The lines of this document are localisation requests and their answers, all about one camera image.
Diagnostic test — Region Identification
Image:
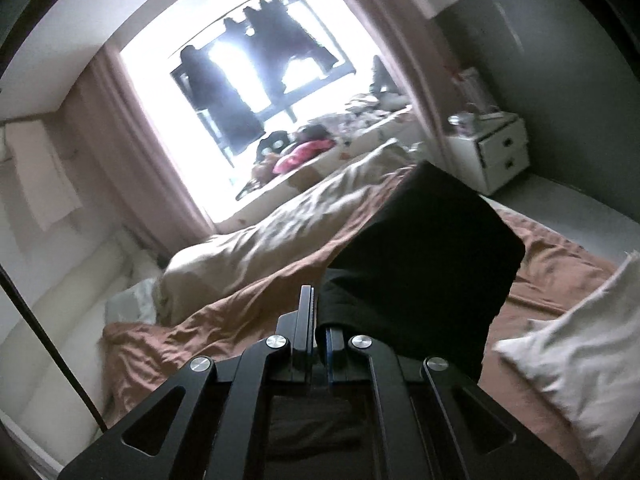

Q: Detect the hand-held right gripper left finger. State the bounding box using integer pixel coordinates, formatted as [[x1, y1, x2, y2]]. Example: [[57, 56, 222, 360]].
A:
[[60, 285, 317, 480]]

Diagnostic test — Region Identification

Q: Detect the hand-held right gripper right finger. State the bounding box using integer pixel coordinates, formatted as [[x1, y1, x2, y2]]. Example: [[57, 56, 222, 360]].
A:
[[325, 327, 583, 480]]

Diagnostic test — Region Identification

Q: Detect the black garment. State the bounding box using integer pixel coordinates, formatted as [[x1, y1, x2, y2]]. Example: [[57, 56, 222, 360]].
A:
[[317, 160, 526, 385]]

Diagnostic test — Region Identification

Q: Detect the pile of clothes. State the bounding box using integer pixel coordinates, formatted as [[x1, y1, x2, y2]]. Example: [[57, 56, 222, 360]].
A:
[[235, 95, 416, 201]]

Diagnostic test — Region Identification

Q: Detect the brown bed cover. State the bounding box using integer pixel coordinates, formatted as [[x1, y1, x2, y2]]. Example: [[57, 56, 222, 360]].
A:
[[102, 165, 621, 480]]

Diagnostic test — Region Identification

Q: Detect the beige quilt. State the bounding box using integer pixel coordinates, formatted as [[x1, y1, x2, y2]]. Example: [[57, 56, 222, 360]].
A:
[[162, 137, 426, 323]]

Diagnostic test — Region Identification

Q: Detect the pink cloth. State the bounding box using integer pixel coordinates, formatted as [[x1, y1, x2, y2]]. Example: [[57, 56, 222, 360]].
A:
[[272, 140, 336, 173]]

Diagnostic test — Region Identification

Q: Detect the grey pillow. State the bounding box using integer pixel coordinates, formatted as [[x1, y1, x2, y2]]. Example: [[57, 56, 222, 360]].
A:
[[107, 277, 163, 323]]

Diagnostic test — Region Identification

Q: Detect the pink curtain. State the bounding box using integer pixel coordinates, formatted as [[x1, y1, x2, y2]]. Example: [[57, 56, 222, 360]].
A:
[[65, 45, 216, 241], [320, 0, 451, 141]]

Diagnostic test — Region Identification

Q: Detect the dark hanging garment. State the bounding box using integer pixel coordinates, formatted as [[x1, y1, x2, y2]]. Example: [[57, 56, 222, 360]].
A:
[[222, 0, 341, 116], [180, 45, 263, 156]]

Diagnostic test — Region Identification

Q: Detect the white pillow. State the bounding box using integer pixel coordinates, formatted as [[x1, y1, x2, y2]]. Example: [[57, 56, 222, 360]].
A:
[[492, 255, 640, 463]]

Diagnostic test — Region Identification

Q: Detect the white padded headboard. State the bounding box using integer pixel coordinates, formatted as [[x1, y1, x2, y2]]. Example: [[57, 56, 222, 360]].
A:
[[0, 230, 166, 441]]

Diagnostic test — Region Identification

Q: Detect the window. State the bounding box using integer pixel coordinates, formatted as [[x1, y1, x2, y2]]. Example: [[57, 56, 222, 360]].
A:
[[120, 0, 416, 226]]

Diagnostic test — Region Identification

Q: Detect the pale gift bag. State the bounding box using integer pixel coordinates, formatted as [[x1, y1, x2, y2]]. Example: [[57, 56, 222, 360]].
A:
[[450, 65, 488, 111]]

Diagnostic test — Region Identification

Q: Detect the white hanging cloth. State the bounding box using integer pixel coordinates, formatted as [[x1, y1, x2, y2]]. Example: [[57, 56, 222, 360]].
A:
[[0, 120, 83, 233]]

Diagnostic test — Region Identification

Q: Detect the black cable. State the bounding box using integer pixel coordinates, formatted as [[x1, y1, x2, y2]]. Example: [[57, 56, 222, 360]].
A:
[[0, 265, 108, 433]]

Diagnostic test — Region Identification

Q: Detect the white rack near wall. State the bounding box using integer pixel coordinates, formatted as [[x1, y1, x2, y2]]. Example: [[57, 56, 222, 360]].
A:
[[446, 112, 531, 196]]

